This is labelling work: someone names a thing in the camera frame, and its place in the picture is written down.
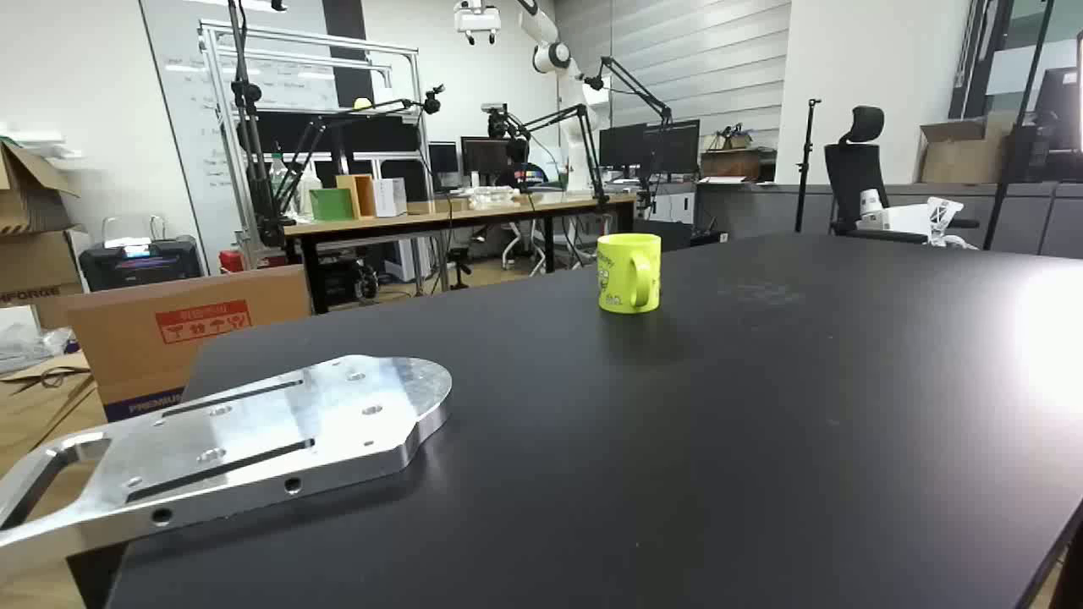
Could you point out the white plastic bag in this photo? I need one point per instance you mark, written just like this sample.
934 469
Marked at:
932 215

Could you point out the whiteboard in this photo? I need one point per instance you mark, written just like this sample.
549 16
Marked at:
187 122

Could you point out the cardboard box with red label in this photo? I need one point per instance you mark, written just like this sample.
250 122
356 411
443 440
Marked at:
121 343

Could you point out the green box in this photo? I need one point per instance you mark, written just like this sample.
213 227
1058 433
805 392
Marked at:
330 204

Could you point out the orange box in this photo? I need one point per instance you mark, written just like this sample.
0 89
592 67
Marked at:
358 195

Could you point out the black printer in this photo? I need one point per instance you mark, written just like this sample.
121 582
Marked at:
138 267

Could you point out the black office chair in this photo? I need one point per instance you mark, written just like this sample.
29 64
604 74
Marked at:
855 173

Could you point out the silver metal mounting plate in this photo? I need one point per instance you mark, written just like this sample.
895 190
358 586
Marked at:
282 434

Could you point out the stacked brown cardboard boxes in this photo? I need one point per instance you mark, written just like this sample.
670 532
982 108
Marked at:
29 241

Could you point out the open brown cardboard box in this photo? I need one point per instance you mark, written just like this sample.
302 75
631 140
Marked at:
958 156

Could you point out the black computer monitor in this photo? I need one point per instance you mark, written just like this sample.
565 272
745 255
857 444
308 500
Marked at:
648 147

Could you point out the yellow ceramic mug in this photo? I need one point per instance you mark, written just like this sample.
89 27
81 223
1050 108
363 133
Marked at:
620 275

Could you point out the long wooden desk black legs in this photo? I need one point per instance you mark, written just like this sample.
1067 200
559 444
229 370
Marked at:
452 211

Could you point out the black tripod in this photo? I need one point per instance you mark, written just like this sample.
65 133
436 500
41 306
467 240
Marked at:
260 170

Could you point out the thin black stand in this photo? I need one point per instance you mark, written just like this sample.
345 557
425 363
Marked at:
805 170

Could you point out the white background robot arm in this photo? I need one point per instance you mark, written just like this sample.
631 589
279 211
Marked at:
549 52

